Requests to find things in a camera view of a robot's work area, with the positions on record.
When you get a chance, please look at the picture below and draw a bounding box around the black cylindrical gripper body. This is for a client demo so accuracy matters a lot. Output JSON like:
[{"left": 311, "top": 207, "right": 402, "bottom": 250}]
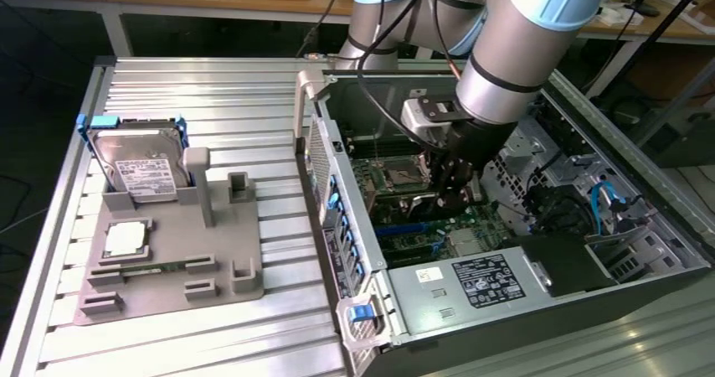
[{"left": 443, "top": 118, "right": 519, "bottom": 172}]

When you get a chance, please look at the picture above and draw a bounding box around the metal drive cage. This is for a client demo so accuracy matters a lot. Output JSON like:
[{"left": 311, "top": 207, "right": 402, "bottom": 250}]
[{"left": 485, "top": 116, "right": 595, "bottom": 194}]

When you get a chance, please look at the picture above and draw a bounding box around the green motherboard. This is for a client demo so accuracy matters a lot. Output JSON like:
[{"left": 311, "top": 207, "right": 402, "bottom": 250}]
[{"left": 349, "top": 154, "right": 521, "bottom": 269}]

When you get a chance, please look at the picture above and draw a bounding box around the CPU socket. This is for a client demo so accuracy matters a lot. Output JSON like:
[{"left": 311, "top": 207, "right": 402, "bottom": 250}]
[{"left": 379, "top": 154, "right": 433, "bottom": 190}]

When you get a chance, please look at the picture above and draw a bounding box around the silver chipset heat sink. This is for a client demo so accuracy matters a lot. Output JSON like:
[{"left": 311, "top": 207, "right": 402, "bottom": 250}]
[{"left": 446, "top": 228, "right": 493, "bottom": 257}]

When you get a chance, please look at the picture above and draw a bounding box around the blue expansion slot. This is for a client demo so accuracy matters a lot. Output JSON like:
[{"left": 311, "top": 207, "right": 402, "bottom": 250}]
[{"left": 375, "top": 221, "right": 433, "bottom": 239}]

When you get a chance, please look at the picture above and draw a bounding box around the black expansion slot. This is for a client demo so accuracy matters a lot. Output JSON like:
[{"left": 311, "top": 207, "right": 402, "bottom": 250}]
[{"left": 383, "top": 242, "right": 446, "bottom": 267}]

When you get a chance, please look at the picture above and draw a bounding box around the grey power supply unit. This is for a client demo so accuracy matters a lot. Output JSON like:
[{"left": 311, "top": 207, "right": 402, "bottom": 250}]
[{"left": 385, "top": 245, "right": 555, "bottom": 337}]

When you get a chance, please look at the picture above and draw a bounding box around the open black PC case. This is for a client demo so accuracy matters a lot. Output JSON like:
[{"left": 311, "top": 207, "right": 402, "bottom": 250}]
[{"left": 293, "top": 69, "right": 715, "bottom": 377}]

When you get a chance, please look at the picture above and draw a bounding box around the black slanted pole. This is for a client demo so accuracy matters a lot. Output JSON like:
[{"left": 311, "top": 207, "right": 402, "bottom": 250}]
[{"left": 581, "top": 0, "right": 699, "bottom": 98}]

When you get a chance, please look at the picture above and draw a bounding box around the wooden desk with clutter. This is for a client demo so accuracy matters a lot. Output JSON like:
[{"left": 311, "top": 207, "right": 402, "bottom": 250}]
[{"left": 574, "top": 0, "right": 715, "bottom": 97}]

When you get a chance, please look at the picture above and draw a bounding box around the grey 3D-printed parts rack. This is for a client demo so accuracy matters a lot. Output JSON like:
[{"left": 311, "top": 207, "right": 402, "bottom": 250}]
[{"left": 75, "top": 146, "right": 267, "bottom": 327}]

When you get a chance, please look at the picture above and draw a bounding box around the green RAM stick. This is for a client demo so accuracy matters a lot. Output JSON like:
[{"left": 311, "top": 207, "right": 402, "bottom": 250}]
[{"left": 93, "top": 260, "right": 191, "bottom": 276}]

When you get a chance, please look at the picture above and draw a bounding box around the silver CPU chip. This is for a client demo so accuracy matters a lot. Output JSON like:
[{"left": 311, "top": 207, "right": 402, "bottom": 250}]
[{"left": 103, "top": 221, "right": 153, "bottom": 257}]

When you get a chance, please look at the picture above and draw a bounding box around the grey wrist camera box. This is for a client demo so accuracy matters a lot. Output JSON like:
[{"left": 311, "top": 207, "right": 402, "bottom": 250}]
[{"left": 401, "top": 95, "right": 461, "bottom": 147}]

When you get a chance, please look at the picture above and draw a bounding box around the blue SATA wire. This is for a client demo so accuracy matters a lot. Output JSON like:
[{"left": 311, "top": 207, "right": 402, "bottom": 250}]
[{"left": 589, "top": 178, "right": 622, "bottom": 238}]

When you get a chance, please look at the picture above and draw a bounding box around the black plastic fan duct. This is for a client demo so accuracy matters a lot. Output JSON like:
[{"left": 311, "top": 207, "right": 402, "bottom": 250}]
[{"left": 513, "top": 233, "right": 617, "bottom": 299}]

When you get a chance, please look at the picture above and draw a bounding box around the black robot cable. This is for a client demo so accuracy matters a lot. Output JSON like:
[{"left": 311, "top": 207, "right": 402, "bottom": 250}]
[{"left": 355, "top": 0, "right": 449, "bottom": 154}]

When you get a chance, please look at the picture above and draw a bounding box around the black cable with silver plug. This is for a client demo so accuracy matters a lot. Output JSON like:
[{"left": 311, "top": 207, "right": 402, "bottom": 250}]
[{"left": 298, "top": 0, "right": 353, "bottom": 62}]

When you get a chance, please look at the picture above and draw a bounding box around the hard disk with blue bracket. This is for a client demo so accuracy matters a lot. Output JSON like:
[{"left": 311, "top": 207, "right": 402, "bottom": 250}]
[{"left": 77, "top": 115, "right": 190, "bottom": 204}]

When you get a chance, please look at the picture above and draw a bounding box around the wooden desk with white frame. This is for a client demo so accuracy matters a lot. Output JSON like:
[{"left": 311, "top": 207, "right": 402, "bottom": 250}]
[{"left": 0, "top": 0, "right": 359, "bottom": 58}]

